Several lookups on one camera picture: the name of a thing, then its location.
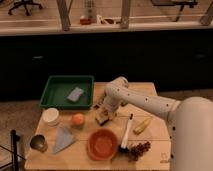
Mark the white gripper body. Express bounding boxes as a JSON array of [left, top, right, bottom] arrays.
[[102, 96, 119, 117]]

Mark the red orange bowl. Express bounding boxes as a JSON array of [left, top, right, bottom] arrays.
[[87, 128, 118, 161]]

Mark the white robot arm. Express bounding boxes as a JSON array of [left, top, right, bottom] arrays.
[[103, 77, 213, 171]]

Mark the grey blue sponge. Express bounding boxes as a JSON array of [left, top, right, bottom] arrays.
[[67, 87, 84, 102]]

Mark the orange peach fruit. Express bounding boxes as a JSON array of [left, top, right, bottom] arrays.
[[71, 113, 85, 128]]

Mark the green plastic tray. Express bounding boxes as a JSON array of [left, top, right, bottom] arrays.
[[40, 75, 94, 110]]

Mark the bunch of red grapes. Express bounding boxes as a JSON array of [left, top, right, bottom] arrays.
[[127, 142, 151, 161]]

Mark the grey blue folded cloth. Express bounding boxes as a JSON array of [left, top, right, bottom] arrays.
[[52, 127, 75, 154]]

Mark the white round container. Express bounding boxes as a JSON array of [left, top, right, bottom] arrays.
[[42, 108, 60, 126]]

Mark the red object on shelf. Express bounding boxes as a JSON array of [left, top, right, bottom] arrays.
[[79, 16, 92, 25]]

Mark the metal cup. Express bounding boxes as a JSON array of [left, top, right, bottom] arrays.
[[30, 134, 48, 152]]

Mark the black tripod stand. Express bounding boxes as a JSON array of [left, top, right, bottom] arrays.
[[0, 130, 24, 171]]

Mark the black office chair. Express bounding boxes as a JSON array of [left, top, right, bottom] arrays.
[[8, 0, 43, 16]]

